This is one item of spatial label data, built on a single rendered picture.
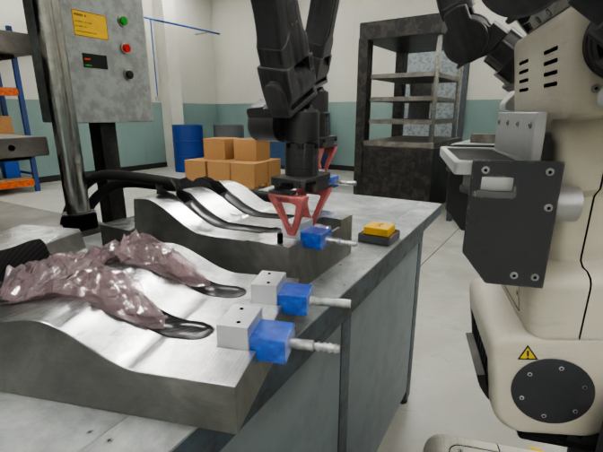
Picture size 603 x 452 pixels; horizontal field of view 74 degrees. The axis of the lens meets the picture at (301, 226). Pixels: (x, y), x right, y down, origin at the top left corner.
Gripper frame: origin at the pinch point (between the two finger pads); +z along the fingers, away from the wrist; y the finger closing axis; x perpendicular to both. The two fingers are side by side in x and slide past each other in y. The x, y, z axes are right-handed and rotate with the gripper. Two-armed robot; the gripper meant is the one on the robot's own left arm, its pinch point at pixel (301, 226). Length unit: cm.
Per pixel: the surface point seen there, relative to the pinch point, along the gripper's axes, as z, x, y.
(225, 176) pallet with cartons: 70, -328, -371
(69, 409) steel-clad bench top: 10.6, -5.0, 40.7
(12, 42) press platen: -35, -80, 2
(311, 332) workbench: 12.4, 8.5, 11.9
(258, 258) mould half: 4.8, -4.5, 6.8
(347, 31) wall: -155, -284, -675
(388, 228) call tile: 7.1, 6.9, -30.1
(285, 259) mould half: 3.9, 0.9, 6.9
